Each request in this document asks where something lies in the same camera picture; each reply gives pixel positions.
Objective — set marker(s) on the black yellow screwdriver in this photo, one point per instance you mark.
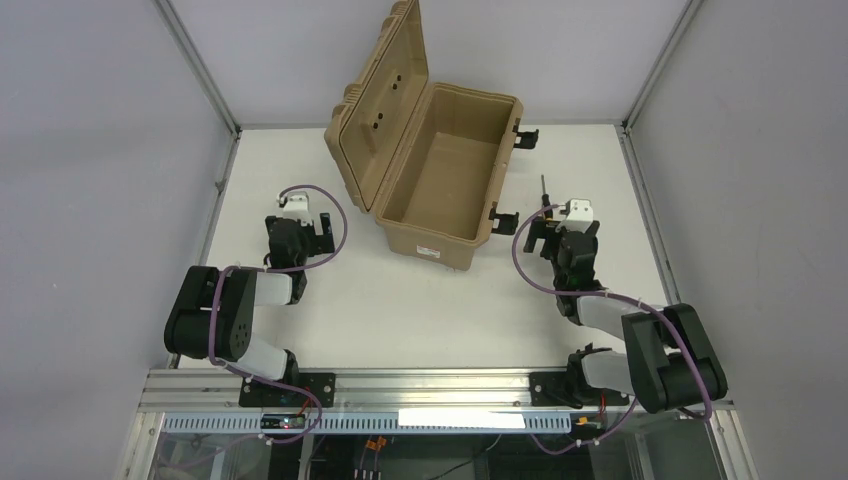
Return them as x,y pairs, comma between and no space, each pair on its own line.
545,198

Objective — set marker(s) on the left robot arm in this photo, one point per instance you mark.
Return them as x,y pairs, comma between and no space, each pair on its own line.
213,314

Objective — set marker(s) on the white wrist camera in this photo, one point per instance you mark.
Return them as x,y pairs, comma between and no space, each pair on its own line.
577,215
295,206

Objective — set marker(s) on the tan plastic tool case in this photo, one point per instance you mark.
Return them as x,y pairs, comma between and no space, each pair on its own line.
426,159

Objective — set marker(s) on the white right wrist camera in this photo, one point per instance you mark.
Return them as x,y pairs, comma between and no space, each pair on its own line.
577,215

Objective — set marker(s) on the white slotted cable duct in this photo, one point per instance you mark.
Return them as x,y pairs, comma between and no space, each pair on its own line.
404,421

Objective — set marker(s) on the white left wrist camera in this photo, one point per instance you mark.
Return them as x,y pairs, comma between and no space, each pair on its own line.
295,206

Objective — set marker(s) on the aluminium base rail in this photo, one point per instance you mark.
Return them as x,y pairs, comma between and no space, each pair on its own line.
357,390

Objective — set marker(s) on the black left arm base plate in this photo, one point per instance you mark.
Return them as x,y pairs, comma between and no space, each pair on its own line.
260,395

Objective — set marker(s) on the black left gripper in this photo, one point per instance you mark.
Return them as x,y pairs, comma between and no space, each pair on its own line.
310,239

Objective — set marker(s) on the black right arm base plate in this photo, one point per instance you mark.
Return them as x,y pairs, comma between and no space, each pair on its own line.
569,388

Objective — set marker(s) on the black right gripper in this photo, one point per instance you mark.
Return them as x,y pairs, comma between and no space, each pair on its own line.
546,226

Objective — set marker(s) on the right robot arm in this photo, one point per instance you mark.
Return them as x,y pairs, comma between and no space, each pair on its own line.
668,363

